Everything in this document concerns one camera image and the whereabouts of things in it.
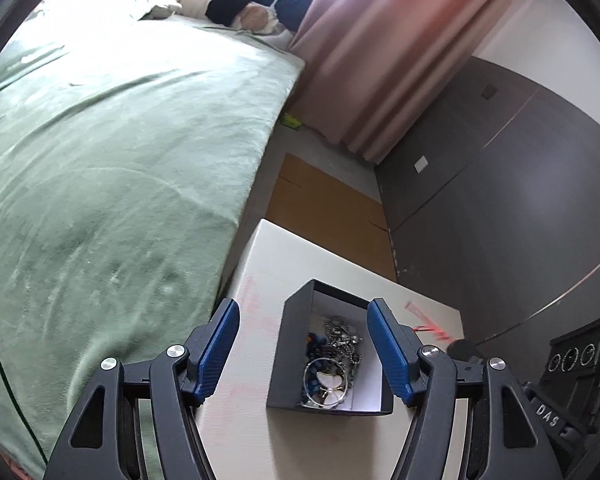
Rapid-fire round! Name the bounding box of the thin black cable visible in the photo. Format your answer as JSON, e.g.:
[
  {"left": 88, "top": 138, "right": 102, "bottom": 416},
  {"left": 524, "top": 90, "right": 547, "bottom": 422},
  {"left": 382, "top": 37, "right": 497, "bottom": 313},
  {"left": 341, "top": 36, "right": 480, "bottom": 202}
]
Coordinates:
[{"left": 0, "top": 280, "right": 48, "bottom": 466}]

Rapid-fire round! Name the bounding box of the silver chain necklace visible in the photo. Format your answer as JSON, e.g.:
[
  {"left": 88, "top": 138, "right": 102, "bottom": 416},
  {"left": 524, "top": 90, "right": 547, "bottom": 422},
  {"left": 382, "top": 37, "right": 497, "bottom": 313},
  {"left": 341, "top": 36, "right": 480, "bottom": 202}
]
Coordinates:
[{"left": 322, "top": 313, "right": 367, "bottom": 362}]

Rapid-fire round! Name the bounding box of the beige plush toy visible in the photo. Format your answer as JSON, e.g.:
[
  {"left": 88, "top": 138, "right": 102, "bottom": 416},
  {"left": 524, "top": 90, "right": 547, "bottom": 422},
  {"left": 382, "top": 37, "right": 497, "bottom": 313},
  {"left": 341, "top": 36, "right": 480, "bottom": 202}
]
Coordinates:
[{"left": 231, "top": 2, "right": 281, "bottom": 37}]

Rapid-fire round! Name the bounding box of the wide pink curtain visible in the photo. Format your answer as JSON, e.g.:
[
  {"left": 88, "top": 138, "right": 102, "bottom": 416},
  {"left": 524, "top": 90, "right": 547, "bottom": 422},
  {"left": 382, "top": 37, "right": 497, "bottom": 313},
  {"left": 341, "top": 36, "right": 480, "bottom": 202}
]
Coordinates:
[{"left": 289, "top": 0, "right": 527, "bottom": 166}]

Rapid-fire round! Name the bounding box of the black draped garment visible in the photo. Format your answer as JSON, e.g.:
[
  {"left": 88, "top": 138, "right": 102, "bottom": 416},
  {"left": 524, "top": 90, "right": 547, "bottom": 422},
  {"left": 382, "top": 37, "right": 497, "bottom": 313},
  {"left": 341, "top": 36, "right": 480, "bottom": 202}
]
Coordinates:
[{"left": 274, "top": 0, "right": 322, "bottom": 32}]

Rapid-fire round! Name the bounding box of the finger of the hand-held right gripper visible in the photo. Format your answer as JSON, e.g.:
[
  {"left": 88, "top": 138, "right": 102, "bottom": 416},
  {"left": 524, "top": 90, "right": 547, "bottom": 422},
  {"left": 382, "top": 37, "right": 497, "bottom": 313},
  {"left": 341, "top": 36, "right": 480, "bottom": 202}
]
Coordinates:
[{"left": 449, "top": 339, "right": 486, "bottom": 361}]

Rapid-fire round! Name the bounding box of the brown cardboard sheet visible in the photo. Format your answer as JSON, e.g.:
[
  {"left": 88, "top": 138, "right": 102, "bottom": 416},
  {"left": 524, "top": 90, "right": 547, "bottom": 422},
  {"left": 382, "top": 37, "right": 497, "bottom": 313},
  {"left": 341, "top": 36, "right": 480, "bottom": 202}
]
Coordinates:
[{"left": 262, "top": 153, "right": 399, "bottom": 282}]

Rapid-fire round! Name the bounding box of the green pillow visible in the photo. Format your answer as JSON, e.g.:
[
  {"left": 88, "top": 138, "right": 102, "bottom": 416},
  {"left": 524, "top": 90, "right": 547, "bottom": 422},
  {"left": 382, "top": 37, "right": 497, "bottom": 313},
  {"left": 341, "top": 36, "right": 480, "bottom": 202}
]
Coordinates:
[{"left": 139, "top": 0, "right": 185, "bottom": 22}]

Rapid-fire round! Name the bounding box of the black clothes pile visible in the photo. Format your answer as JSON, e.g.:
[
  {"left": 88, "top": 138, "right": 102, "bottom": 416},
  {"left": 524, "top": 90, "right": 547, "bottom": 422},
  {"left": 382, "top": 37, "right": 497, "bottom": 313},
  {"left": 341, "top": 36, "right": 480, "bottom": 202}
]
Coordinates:
[{"left": 172, "top": 0, "right": 273, "bottom": 26}]

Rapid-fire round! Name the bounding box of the bed with green sheet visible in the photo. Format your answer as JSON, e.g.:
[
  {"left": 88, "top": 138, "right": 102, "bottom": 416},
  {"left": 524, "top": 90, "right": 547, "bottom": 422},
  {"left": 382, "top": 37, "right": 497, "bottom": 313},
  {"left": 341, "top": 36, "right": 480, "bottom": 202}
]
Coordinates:
[{"left": 0, "top": 0, "right": 308, "bottom": 480}]

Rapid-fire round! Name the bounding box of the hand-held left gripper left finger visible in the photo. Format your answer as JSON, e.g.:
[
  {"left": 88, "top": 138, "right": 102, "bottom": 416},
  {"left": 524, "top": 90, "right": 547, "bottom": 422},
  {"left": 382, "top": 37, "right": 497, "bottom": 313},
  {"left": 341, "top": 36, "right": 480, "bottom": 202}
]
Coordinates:
[{"left": 45, "top": 298, "right": 241, "bottom": 480}]

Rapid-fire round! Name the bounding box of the dark blue jewelry box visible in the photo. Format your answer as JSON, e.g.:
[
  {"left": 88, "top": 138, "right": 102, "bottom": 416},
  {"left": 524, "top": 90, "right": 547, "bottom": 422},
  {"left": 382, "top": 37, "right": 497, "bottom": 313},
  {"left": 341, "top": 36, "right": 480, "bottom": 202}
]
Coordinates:
[{"left": 266, "top": 280, "right": 395, "bottom": 417}]

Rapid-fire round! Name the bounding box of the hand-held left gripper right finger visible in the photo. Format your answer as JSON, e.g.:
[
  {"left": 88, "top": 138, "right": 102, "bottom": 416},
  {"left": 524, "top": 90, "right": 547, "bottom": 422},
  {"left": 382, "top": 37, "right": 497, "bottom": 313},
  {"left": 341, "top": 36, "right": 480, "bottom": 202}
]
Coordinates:
[{"left": 366, "top": 298, "right": 566, "bottom": 480}]

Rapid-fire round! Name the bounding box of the white butterfly bangle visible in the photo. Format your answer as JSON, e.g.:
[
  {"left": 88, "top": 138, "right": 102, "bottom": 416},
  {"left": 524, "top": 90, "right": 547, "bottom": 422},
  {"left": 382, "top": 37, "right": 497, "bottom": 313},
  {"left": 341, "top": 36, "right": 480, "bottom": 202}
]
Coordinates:
[{"left": 301, "top": 360, "right": 355, "bottom": 409}]

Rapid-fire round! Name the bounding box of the white leather stool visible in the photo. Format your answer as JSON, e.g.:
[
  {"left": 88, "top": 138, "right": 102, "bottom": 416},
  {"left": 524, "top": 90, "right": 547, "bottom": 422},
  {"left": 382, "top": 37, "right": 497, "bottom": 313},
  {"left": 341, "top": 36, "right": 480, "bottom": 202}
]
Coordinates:
[{"left": 194, "top": 217, "right": 464, "bottom": 480}]

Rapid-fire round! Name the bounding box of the blue beaded necklace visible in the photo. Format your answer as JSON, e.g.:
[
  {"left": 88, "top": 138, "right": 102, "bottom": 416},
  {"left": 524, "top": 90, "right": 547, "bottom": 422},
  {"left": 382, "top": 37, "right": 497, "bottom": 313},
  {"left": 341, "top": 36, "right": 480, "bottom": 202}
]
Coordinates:
[{"left": 302, "top": 330, "right": 332, "bottom": 362}]

